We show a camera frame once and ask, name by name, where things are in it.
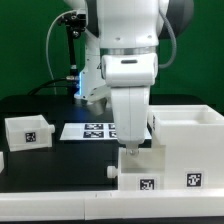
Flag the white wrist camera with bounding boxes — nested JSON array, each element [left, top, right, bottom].
[[101, 53, 158, 87]]

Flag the black camera stand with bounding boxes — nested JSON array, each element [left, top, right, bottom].
[[57, 10, 86, 95]]

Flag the small white drawer with knob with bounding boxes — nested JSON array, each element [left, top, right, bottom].
[[5, 115, 55, 152]]

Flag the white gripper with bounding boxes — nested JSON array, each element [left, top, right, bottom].
[[111, 87, 150, 156]]

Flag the large white drawer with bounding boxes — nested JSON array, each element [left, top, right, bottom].
[[107, 147, 165, 191]]

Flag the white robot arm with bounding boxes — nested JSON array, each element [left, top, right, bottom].
[[64, 0, 194, 153]]

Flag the white front border rail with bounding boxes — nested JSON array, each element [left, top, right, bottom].
[[0, 189, 224, 221]]

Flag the white sheet with markers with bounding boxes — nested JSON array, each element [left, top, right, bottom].
[[59, 122, 153, 141]]

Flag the white block at left edge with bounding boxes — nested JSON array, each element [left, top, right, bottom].
[[0, 152, 4, 173]]

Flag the white drawer cabinet box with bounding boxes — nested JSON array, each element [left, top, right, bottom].
[[148, 105, 224, 189]]

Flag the grey cable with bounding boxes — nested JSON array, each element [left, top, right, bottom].
[[45, 9, 78, 95]]

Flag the black cables on table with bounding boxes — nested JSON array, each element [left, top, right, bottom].
[[27, 75, 80, 97]]

